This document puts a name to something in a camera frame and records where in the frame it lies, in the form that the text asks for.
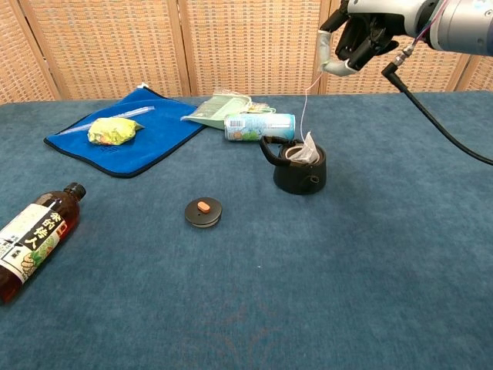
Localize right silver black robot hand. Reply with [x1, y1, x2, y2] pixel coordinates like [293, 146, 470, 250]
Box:
[318, 0, 428, 78]

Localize tea bag with string tag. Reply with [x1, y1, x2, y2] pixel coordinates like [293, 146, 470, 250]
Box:
[287, 69, 324, 163]

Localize black cast iron teapot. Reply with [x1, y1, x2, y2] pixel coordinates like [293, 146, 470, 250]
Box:
[259, 134, 327, 195]

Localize black teapot lid orange knob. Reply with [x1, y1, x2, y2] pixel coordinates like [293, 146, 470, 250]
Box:
[184, 197, 224, 229]

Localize dark sauce bottle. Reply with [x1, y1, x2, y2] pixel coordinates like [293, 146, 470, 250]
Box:
[0, 182, 87, 305]

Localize rattan wooden folding screen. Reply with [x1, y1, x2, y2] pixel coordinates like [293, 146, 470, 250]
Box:
[0, 0, 493, 105]

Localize light green drink can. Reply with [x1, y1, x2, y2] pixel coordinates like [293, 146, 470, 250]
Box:
[223, 113, 297, 143]

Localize green dustpan brush set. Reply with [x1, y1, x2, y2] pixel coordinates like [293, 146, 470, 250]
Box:
[180, 90, 278, 130]

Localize blue microfibre cloth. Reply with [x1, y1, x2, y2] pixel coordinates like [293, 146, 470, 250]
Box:
[43, 86, 209, 179]

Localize clear plastic ruler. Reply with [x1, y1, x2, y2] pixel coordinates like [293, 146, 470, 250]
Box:
[57, 106, 156, 136]

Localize yellow green snack packet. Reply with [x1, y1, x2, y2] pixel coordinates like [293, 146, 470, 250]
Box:
[87, 117, 146, 146]

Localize teal carpet table cover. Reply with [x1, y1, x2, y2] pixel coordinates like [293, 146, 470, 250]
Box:
[0, 90, 493, 370]

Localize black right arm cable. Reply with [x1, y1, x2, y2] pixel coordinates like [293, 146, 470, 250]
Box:
[381, 42, 493, 167]

